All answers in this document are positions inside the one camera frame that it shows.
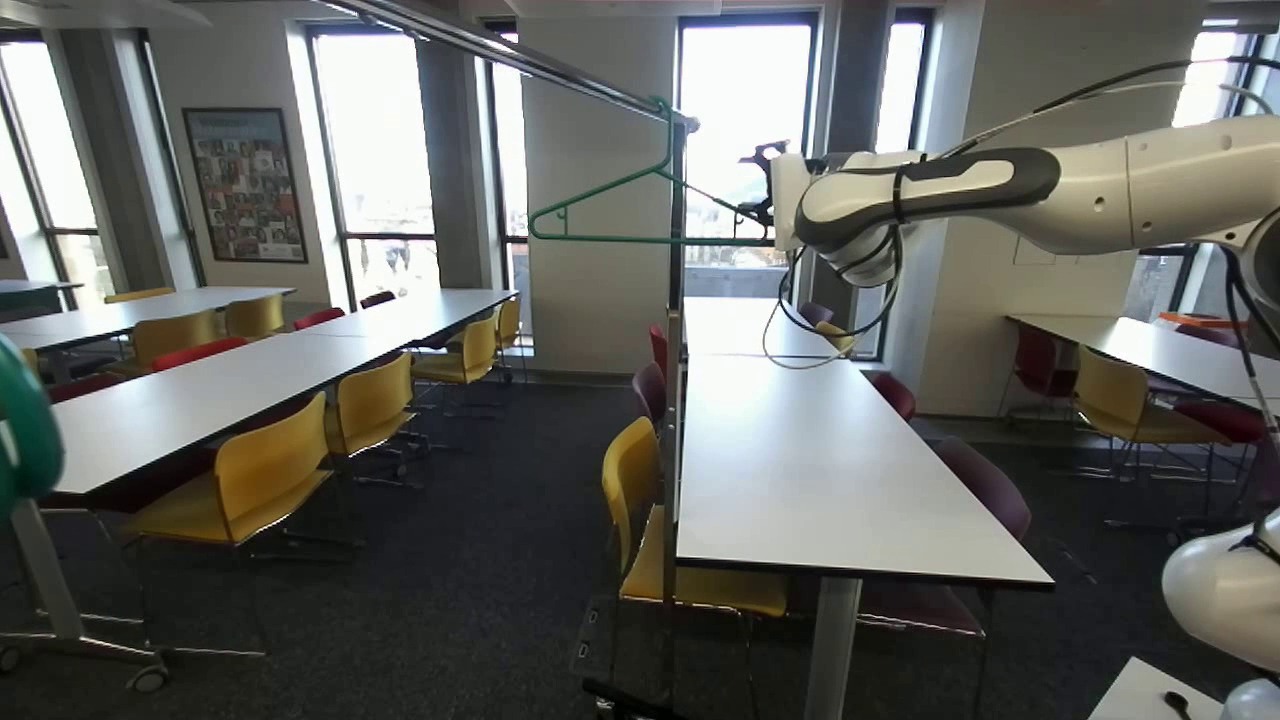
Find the metal rack pole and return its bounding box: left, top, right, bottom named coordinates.
left=668, top=114, right=692, bottom=529

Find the long white table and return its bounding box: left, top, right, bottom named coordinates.
left=43, top=282, right=522, bottom=505
left=0, top=282, right=297, bottom=360

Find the yellow plastic chair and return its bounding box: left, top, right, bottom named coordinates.
left=123, top=387, right=337, bottom=550
left=221, top=290, right=293, bottom=342
left=595, top=413, right=793, bottom=623
left=130, top=306, right=226, bottom=372
left=493, top=294, right=524, bottom=355
left=1068, top=342, right=1234, bottom=453
left=811, top=317, right=860, bottom=360
left=99, top=278, right=179, bottom=306
left=323, top=348, right=420, bottom=462
left=410, top=310, right=506, bottom=393

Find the white rectangular table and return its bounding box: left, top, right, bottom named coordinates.
left=673, top=350, right=1060, bottom=720
left=681, top=290, right=849, bottom=362
left=1005, top=306, right=1280, bottom=420

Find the maroon chair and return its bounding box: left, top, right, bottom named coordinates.
left=43, top=362, right=134, bottom=402
left=860, top=369, right=926, bottom=427
left=1013, top=324, right=1071, bottom=400

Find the green wire hanger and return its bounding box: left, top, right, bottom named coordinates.
left=524, top=90, right=776, bottom=252

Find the large framed poster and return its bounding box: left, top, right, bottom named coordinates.
left=179, top=105, right=312, bottom=269

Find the orange chair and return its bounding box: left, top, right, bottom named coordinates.
left=1158, top=306, right=1254, bottom=348

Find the dark table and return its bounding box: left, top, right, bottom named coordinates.
left=0, top=273, right=84, bottom=324

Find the green round object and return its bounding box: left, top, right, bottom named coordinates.
left=0, top=333, right=70, bottom=520

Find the chrome clothes rail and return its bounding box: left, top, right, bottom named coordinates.
left=331, top=0, right=704, bottom=134

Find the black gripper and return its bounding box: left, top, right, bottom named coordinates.
left=732, top=140, right=796, bottom=233

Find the white board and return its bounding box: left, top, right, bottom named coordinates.
left=1086, top=653, right=1225, bottom=720

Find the red chair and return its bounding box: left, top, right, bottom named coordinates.
left=290, top=303, right=350, bottom=335
left=1172, top=395, right=1274, bottom=448
left=646, top=324, right=675, bottom=384
left=141, top=333, right=252, bottom=377

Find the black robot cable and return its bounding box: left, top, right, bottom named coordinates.
left=932, top=56, right=1280, bottom=402

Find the black floor box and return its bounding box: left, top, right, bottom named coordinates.
left=574, top=594, right=681, bottom=720

